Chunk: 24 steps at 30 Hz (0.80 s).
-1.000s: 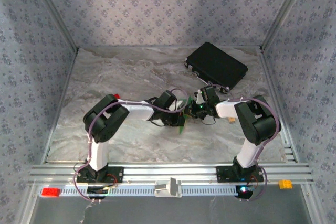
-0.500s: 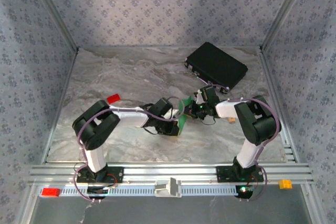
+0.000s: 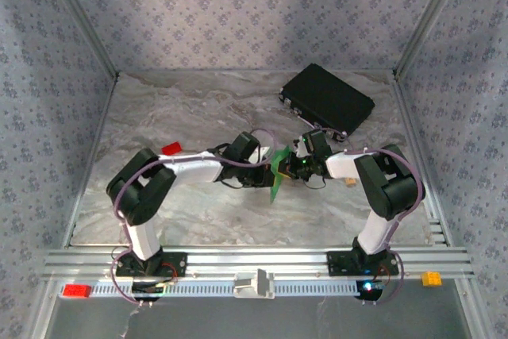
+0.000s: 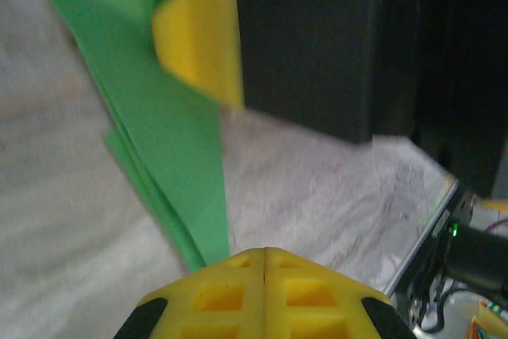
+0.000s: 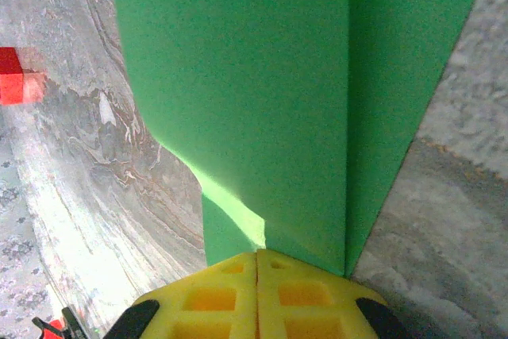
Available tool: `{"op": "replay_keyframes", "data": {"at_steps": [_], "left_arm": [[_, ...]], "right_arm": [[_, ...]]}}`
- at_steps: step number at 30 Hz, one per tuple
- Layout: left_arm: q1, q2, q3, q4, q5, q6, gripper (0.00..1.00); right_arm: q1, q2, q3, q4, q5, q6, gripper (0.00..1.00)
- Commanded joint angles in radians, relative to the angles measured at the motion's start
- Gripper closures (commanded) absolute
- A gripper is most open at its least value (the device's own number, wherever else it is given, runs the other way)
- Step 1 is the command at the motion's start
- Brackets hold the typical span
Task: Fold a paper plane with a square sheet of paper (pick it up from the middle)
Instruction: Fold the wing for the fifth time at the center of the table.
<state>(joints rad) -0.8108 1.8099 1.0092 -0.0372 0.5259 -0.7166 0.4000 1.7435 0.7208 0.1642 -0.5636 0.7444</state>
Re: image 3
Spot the green paper sheet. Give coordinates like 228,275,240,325
269,146,293,204

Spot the black hard case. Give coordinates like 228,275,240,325
279,63,376,143

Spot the yellow toy brick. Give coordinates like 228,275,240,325
421,271,443,287

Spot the red toy brick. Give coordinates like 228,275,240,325
63,283,93,299

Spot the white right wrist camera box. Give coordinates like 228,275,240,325
292,138,310,158

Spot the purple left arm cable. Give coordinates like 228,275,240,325
112,128,277,308

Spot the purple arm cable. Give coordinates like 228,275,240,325
112,128,277,308
317,127,426,306

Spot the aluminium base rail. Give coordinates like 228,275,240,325
42,246,476,281

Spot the aluminium side rail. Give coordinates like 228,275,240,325
391,72,453,248
63,72,120,248

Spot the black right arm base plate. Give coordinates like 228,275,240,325
325,250,400,277

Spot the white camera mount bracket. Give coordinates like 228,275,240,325
233,268,276,300

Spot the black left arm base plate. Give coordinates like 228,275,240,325
114,252,188,278

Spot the white slotted cable duct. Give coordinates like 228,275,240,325
59,279,385,299

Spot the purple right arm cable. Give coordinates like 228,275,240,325
317,127,426,306

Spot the aluminium frame post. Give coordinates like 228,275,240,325
391,0,475,78

